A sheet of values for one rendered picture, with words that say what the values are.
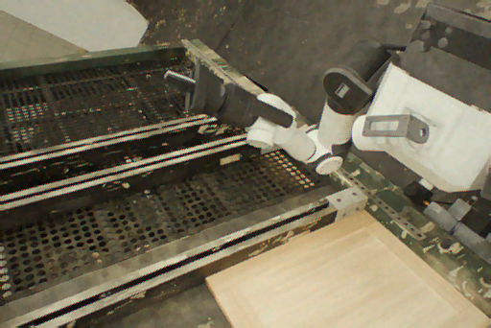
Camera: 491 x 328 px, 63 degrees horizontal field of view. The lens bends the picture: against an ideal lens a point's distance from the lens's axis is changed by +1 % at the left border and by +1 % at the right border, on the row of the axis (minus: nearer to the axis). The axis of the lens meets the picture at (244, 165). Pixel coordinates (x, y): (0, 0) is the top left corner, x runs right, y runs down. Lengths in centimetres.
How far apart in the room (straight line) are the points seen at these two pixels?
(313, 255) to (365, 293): 16
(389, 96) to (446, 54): 13
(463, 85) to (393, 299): 58
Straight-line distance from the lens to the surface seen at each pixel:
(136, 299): 99
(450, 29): 80
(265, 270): 107
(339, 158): 111
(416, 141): 71
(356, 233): 124
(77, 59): 212
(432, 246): 125
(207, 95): 84
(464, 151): 78
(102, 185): 126
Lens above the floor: 208
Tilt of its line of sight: 46 degrees down
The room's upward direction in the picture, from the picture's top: 70 degrees counter-clockwise
